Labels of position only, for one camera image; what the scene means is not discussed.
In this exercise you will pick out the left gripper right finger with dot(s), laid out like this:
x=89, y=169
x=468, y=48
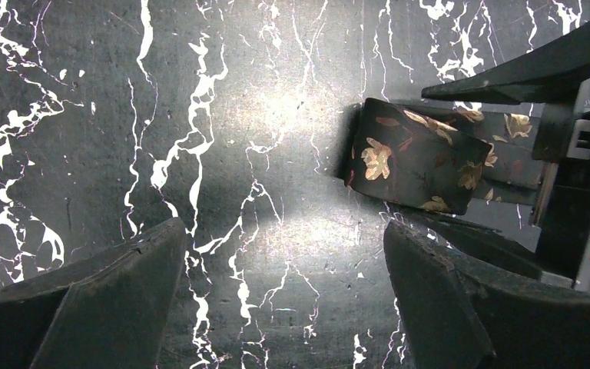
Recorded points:
x=461, y=312

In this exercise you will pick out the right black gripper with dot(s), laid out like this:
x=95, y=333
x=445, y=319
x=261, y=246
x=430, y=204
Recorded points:
x=557, y=76

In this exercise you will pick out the dark floral tie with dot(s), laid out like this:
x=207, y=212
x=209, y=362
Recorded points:
x=438, y=159

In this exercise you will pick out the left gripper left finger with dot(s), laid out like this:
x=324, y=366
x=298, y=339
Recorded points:
x=107, y=311

